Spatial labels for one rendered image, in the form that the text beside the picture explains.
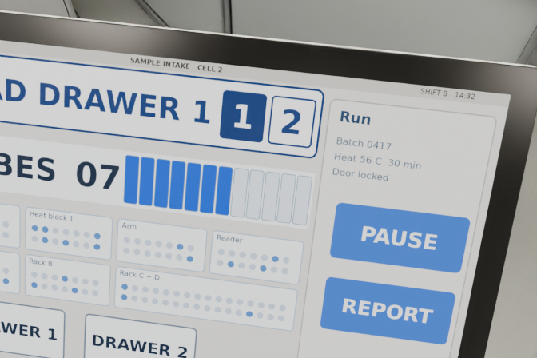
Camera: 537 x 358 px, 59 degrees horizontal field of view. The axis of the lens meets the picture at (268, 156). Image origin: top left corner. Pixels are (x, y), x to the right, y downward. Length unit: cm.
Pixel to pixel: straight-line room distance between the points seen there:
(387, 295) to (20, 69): 33
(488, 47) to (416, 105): 64
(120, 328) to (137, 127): 17
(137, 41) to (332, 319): 26
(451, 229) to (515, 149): 7
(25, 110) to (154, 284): 17
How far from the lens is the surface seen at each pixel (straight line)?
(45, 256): 43
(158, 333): 42
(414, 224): 37
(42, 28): 40
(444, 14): 103
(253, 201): 36
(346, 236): 37
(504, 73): 37
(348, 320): 40
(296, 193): 36
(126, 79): 37
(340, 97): 35
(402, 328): 41
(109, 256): 40
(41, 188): 41
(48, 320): 45
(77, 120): 39
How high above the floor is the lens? 141
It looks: 51 degrees down
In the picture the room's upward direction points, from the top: 3 degrees clockwise
